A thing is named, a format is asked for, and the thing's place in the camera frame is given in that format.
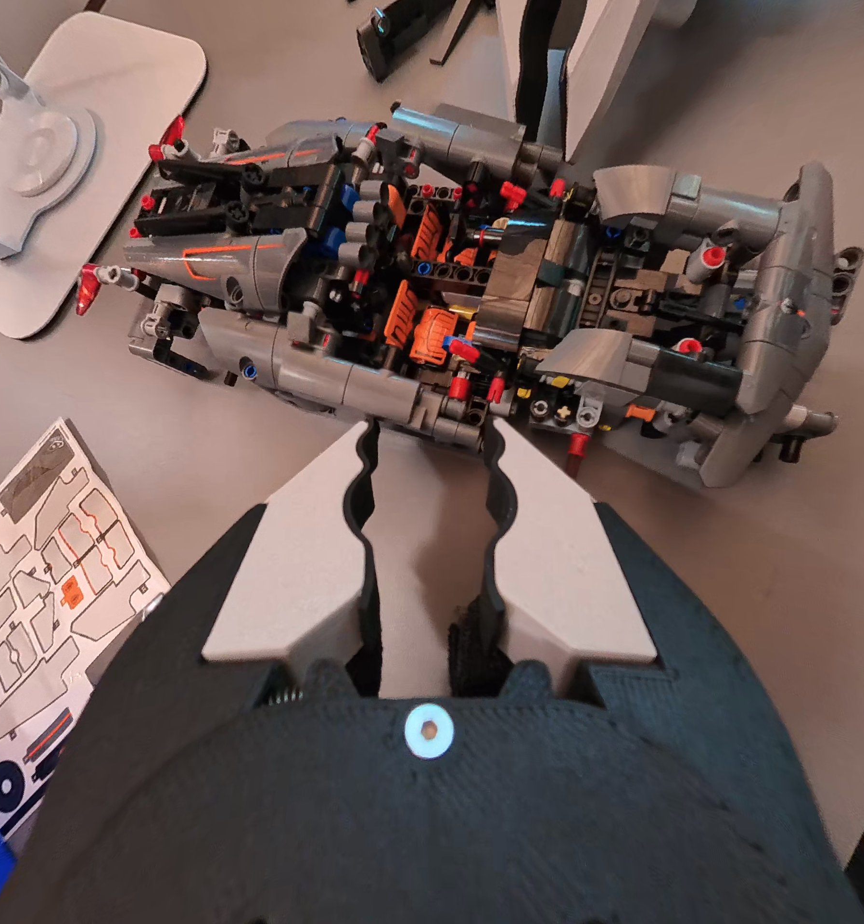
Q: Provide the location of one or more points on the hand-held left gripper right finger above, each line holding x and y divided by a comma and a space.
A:
569, 577

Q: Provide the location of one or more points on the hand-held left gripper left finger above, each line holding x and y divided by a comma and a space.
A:
288, 577

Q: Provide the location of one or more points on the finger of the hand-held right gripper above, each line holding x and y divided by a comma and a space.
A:
510, 43
605, 50

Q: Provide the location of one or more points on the dark lego door assembly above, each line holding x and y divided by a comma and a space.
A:
396, 36

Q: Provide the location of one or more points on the grey and black lego car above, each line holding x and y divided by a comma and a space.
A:
316, 368

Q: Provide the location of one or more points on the lego sticker sheet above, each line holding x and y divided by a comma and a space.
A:
42, 577

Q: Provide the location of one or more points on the white stand base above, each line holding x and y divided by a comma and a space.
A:
136, 86

